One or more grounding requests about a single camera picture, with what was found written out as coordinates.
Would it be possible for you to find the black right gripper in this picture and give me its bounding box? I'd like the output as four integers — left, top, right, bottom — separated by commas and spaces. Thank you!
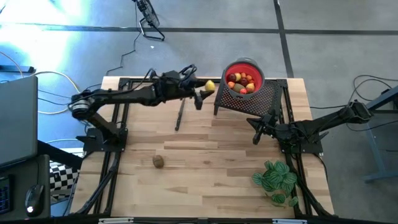
246, 108, 281, 146

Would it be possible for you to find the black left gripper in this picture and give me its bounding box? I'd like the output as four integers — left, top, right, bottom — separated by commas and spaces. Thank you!
160, 70, 216, 111

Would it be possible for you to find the red collapsible colander grey rim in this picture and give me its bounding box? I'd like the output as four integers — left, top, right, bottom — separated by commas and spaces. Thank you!
221, 57, 266, 101

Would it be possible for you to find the black kitchen knife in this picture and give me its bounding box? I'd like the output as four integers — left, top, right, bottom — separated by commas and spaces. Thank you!
174, 98, 187, 132

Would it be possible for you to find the black perforated metal shelf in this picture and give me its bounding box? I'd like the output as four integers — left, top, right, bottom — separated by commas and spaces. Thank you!
212, 69, 285, 121

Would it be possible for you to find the green artificial plant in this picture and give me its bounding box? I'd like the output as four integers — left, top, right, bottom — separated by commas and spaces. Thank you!
251, 159, 300, 208

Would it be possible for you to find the black floor fan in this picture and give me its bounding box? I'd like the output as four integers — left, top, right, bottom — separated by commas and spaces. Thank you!
131, 0, 166, 42

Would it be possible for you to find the blue-grey metal table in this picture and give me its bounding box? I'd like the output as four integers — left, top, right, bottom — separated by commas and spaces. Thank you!
343, 85, 398, 184

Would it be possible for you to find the black-white checkerboard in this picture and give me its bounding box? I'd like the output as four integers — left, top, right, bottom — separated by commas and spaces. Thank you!
49, 160, 81, 200

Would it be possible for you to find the black desk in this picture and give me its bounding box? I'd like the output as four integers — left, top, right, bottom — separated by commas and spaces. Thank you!
0, 154, 52, 220

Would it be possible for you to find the black flat bar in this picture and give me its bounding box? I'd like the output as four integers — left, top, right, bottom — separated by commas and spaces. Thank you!
0, 65, 36, 75

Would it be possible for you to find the black computer mouse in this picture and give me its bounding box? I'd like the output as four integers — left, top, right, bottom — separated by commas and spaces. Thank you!
24, 184, 45, 218

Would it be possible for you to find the black keyboard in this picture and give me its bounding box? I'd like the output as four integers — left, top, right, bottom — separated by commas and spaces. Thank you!
0, 175, 14, 216

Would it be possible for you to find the black aluminium table frame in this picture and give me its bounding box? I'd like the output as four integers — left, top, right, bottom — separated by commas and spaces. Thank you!
70, 76, 336, 218

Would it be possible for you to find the black fan cable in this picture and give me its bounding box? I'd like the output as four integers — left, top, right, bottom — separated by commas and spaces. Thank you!
83, 2, 140, 91

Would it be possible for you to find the silver bracket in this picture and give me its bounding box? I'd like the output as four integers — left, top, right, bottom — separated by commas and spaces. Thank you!
98, 217, 135, 224
272, 218, 308, 224

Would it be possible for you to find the black floor cable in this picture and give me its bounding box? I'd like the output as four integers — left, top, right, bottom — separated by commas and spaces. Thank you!
309, 73, 398, 131

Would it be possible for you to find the white power cable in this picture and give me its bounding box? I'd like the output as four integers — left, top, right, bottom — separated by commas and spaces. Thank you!
0, 50, 81, 115

